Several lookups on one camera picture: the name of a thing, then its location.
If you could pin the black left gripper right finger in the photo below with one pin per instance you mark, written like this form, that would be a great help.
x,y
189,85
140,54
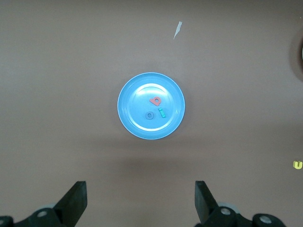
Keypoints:
x,y
206,205

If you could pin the white tape scrap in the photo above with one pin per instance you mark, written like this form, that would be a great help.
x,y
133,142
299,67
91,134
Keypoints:
x,y
177,29

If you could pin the salmon foam letter b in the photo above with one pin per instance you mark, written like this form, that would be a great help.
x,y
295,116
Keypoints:
x,y
152,101

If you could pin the blue plate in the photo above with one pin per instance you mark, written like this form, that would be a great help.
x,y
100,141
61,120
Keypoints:
x,y
137,106

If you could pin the yellow foam letter u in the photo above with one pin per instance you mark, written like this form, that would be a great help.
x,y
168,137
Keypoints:
x,y
294,165

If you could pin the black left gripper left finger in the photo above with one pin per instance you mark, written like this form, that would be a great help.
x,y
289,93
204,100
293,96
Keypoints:
x,y
73,203

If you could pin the blue foam letter o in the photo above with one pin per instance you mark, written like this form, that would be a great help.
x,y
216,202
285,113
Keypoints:
x,y
146,115

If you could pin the teal foam letter j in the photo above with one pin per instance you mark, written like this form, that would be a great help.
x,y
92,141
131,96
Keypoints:
x,y
162,114

